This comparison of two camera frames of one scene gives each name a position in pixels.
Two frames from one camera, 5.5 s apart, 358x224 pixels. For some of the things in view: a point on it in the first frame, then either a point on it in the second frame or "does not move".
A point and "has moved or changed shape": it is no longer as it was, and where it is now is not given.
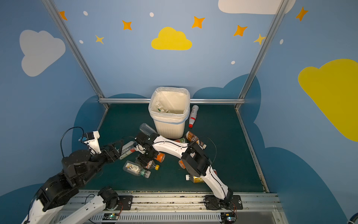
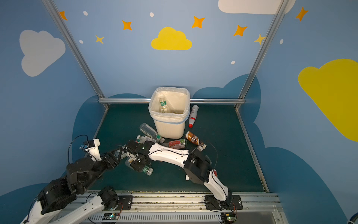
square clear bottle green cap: (135, 169) has moved or changed shape
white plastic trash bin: (169, 108) does not move
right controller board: (228, 217) does not move
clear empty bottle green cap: (147, 129) does not move
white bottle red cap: (193, 115) does not move
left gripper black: (114, 150) → (114, 157)
